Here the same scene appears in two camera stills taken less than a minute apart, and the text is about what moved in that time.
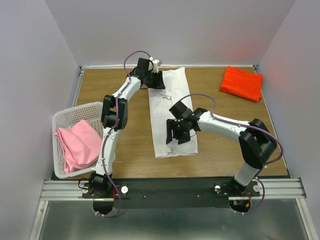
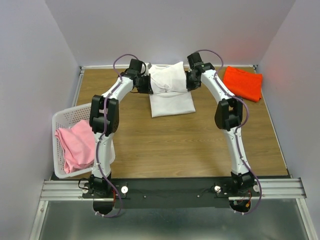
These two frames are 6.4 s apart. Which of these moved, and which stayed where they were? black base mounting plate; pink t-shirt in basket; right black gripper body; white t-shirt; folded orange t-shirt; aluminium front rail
Moved: right black gripper body; white t-shirt
Stayed: aluminium front rail; pink t-shirt in basket; black base mounting plate; folded orange t-shirt
